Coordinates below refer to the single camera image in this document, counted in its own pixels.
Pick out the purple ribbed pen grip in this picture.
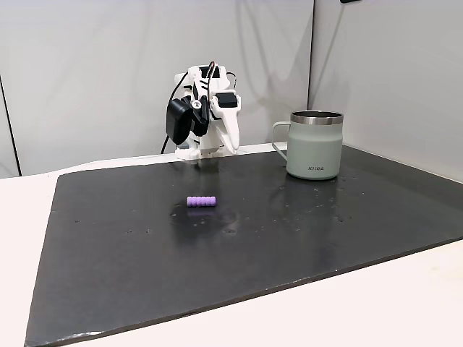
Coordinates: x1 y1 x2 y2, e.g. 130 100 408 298
187 195 218 209

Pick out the black table mat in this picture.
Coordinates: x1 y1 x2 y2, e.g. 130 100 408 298
24 144 463 347

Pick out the black camera cable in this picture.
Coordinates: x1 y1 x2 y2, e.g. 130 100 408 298
160 70 191 155

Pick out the black oval camera box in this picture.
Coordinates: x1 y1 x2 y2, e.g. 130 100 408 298
165 98 195 146

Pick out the pale green steel mug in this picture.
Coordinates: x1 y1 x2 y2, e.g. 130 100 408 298
271 111 344 181

